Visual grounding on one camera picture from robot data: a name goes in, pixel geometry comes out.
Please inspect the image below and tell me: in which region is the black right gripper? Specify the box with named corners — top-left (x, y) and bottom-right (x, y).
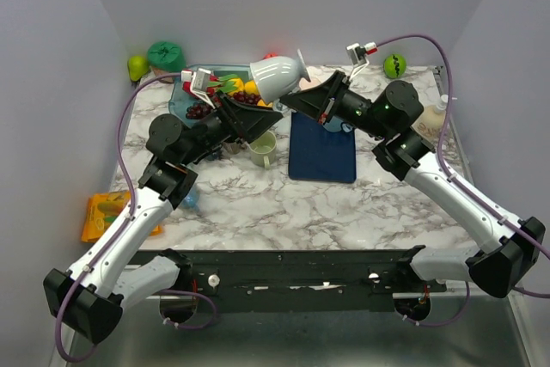
top-left (280, 70), bottom-right (390, 141)

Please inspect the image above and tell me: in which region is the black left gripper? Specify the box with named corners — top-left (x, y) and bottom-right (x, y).
top-left (180, 90), bottom-right (283, 167)

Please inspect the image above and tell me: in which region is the pink mug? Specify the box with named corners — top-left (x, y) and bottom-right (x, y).
top-left (298, 77), bottom-right (321, 91)

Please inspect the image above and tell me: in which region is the brown striped mug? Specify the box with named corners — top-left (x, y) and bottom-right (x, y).
top-left (223, 139), bottom-right (248, 156)

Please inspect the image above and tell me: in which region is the light green mug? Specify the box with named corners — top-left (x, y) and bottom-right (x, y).
top-left (248, 131), bottom-right (277, 170)

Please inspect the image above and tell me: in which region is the pale grey-blue mug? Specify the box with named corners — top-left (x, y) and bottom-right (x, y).
top-left (249, 49), bottom-right (310, 103)

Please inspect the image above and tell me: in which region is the large blue butterfly mug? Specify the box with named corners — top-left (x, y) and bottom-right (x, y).
top-left (179, 193), bottom-right (200, 211)

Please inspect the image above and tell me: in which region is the dark blue small mug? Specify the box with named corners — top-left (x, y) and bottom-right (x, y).
top-left (206, 146), bottom-right (223, 161)

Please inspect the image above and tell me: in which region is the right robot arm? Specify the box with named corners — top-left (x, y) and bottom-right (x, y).
top-left (280, 70), bottom-right (546, 298)

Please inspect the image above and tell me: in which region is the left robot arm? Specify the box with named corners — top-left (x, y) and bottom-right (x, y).
top-left (43, 93), bottom-right (283, 345)

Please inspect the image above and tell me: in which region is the small orange fruit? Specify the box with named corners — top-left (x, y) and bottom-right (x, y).
top-left (256, 100), bottom-right (273, 107)

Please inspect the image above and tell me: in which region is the yellow mango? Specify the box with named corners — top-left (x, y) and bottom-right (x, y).
top-left (244, 80), bottom-right (260, 95)

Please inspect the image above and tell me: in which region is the yellow lemon middle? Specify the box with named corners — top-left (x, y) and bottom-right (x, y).
top-left (225, 77), bottom-right (244, 94)

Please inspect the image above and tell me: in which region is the red dragon fruit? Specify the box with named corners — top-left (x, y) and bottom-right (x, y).
top-left (182, 75), bottom-right (232, 96)

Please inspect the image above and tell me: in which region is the purple grape bunch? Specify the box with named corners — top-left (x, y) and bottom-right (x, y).
top-left (185, 90), bottom-right (264, 122)

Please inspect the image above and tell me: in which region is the dark blue tray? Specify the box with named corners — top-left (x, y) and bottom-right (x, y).
top-left (288, 113), bottom-right (357, 184)

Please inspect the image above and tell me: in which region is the teal plastic fruit basket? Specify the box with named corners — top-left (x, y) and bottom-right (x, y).
top-left (168, 64), bottom-right (284, 127)

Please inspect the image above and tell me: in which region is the red apple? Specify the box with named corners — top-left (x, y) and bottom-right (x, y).
top-left (264, 52), bottom-right (279, 59)

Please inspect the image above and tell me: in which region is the green wrapped jar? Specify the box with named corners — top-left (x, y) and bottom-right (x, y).
top-left (147, 41), bottom-right (186, 76)

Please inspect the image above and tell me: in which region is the cream soap pump bottle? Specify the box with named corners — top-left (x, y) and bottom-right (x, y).
top-left (415, 95), bottom-right (449, 143)

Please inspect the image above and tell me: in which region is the green pear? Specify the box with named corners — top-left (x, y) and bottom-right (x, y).
top-left (127, 55), bottom-right (150, 82)

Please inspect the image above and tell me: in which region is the orange snack bag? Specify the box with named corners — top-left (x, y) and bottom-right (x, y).
top-left (81, 190), bottom-right (163, 244)

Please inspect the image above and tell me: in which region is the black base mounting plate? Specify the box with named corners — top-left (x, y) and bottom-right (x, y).
top-left (160, 247), bottom-right (447, 317)

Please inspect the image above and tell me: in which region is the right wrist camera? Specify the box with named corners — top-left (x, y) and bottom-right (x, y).
top-left (346, 42), bottom-right (377, 83)

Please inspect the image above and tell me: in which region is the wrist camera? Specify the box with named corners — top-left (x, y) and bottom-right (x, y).
top-left (346, 42), bottom-right (377, 83)
top-left (180, 68), bottom-right (215, 107)

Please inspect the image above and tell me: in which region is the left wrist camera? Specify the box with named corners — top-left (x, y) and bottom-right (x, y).
top-left (180, 68), bottom-right (215, 107)

